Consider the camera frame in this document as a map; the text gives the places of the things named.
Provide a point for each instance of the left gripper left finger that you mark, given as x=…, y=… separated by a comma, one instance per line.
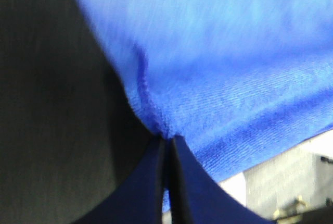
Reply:
x=139, y=198

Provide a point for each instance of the blue microfiber towel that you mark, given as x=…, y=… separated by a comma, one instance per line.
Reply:
x=240, y=80

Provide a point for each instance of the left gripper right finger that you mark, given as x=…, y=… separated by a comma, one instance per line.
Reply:
x=195, y=197

